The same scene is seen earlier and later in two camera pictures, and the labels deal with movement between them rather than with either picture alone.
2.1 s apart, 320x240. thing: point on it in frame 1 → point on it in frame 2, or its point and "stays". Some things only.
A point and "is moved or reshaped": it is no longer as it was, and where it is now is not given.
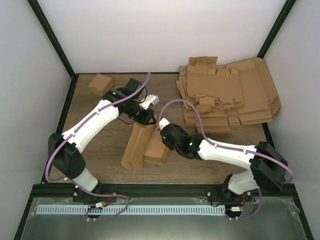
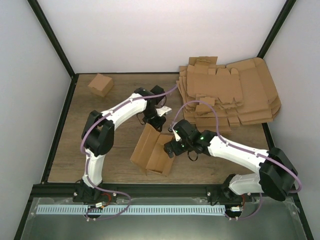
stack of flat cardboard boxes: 223,96 stays
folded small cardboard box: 101,84 stays
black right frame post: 277,27 stays
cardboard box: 145,143 is moved or reshaped
